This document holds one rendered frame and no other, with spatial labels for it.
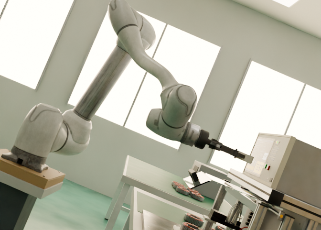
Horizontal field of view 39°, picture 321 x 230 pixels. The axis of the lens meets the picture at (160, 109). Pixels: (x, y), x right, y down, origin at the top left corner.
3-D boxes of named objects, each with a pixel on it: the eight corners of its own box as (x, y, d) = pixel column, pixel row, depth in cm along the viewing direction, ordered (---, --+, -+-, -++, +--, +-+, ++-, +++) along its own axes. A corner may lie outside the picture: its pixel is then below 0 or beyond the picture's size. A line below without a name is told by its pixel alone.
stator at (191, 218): (203, 225, 252) (205, 220, 252) (200, 228, 241) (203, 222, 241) (185, 217, 254) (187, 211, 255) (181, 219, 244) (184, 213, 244)
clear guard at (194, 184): (189, 189, 154) (196, 172, 154) (182, 180, 178) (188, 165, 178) (276, 224, 155) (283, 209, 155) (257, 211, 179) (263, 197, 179)
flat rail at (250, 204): (257, 214, 155) (260, 206, 155) (222, 188, 217) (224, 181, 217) (260, 216, 155) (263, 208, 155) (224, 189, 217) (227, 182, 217)
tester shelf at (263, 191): (267, 201, 152) (272, 189, 152) (227, 176, 220) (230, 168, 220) (384, 250, 154) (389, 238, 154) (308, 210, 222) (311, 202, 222)
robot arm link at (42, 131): (5, 141, 195) (25, 95, 196) (33, 148, 211) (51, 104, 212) (30, 155, 187) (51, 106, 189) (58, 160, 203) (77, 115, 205)
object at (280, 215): (278, 219, 155) (281, 211, 155) (237, 191, 217) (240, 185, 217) (282, 221, 155) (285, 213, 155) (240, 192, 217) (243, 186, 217)
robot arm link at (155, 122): (176, 148, 178) (185, 133, 167) (139, 133, 178) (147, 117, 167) (183, 126, 184) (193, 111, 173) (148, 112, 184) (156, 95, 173)
